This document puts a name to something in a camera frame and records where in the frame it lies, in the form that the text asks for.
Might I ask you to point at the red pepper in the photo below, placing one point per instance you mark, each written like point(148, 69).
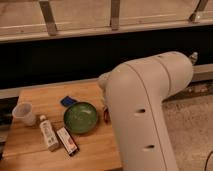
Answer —
point(106, 115)

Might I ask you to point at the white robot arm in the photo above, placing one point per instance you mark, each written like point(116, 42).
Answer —
point(133, 93)

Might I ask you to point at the green bowl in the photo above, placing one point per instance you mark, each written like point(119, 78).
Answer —
point(80, 117)

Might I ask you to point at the blue sponge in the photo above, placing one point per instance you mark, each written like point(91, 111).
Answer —
point(67, 101)

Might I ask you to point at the rectangular snack box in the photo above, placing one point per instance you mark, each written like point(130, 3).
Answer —
point(67, 141)

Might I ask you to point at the white squeeze bottle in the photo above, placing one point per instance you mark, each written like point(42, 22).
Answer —
point(48, 133)

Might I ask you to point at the clear plastic cup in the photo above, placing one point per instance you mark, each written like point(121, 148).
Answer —
point(24, 113)

